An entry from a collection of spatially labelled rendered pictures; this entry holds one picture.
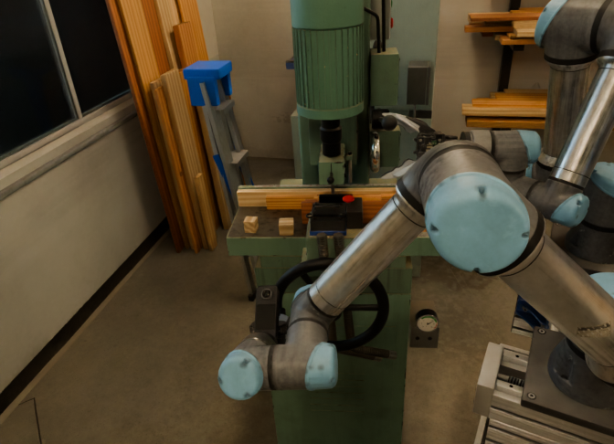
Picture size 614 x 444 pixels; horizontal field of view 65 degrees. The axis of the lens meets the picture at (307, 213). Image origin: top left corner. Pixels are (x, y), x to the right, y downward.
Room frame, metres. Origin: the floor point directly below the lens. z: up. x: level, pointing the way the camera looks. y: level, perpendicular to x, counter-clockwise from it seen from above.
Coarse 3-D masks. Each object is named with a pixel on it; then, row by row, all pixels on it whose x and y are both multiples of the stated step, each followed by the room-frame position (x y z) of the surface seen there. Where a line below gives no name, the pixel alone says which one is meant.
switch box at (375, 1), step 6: (372, 0) 1.51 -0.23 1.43; (378, 0) 1.51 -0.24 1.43; (390, 0) 1.51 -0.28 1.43; (372, 6) 1.51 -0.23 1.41; (378, 6) 1.51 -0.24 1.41; (390, 6) 1.51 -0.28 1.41; (378, 12) 1.51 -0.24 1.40; (390, 12) 1.51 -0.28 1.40; (372, 18) 1.51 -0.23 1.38; (390, 18) 1.51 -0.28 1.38; (372, 24) 1.51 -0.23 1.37; (390, 24) 1.51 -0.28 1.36; (372, 30) 1.51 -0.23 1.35; (372, 36) 1.51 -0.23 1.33
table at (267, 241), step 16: (240, 208) 1.28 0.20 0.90; (256, 208) 1.28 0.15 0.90; (240, 224) 1.19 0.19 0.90; (272, 224) 1.18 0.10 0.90; (304, 224) 1.17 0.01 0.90; (240, 240) 1.12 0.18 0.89; (256, 240) 1.11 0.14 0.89; (272, 240) 1.11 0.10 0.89; (288, 240) 1.10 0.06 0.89; (304, 240) 1.10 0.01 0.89; (416, 240) 1.07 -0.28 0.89; (304, 256) 1.06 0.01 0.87; (320, 272) 1.00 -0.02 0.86
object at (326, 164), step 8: (320, 152) 1.28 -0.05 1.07; (344, 152) 1.33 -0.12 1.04; (320, 160) 1.22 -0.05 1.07; (328, 160) 1.22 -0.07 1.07; (336, 160) 1.21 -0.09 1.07; (344, 160) 1.31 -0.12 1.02; (320, 168) 1.21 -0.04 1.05; (328, 168) 1.21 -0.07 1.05; (336, 168) 1.20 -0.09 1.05; (344, 168) 1.29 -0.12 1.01; (320, 176) 1.21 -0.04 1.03; (328, 176) 1.21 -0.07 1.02; (336, 176) 1.20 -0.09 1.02; (344, 176) 1.21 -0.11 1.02; (320, 184) 1.21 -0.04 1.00; (328, 184) 1.21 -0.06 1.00; (336, 184) 1.20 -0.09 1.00
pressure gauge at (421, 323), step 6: (420, 312) 1.02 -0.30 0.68; (426, 312) 1.01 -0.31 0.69; (432, 312) 1.01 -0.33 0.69; (420, 318) 1.00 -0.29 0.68; (426, 318) 1.00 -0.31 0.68; (432, 318) 1.00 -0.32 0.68; (420, 324) 1.00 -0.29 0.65; (426, 324) 1.00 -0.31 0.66; (432, 324) 1.00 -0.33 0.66; (438, 324) 0.99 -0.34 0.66; (420, 330) 1.00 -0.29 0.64; (426, 330) 1.00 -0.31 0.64; (432, 330) 1.00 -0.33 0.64
